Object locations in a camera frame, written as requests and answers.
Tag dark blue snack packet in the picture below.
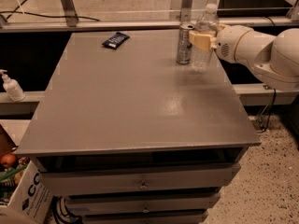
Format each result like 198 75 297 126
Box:
102 32 130 49

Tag white pump dispenser bottle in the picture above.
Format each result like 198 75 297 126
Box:
0 69 25 102

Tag metal frame rail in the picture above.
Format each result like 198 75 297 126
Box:
0 0 299 34

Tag cabinet drawer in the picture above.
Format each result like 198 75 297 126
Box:
82 210 207 224
41 163 240 196
66 192 220 216

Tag top cabinet drawer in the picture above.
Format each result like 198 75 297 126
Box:
41 163 240 196

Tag bottom cabinet drawer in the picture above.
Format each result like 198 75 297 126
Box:
82 210 207 224

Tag silver redbull can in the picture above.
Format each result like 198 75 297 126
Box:
177 22 194 64

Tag grey drawer cabinet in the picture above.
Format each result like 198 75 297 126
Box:
16 28 262 224

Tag white cardboard box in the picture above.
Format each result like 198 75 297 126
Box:
0 161 53 224

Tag red apple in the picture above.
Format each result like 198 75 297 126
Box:
0 153 18 168

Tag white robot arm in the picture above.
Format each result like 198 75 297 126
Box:
190 25 299 91

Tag clear plastic water bottle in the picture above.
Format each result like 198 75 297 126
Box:
191 4 219 73

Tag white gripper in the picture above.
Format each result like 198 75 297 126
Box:
189 23 252 63

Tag black cables under cabinet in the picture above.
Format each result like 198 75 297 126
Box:
50 196 83 224

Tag middle cabinet drawer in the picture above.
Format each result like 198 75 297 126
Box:
66 192 220 216

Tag black cable on floor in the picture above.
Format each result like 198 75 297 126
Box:
0 0 101 22

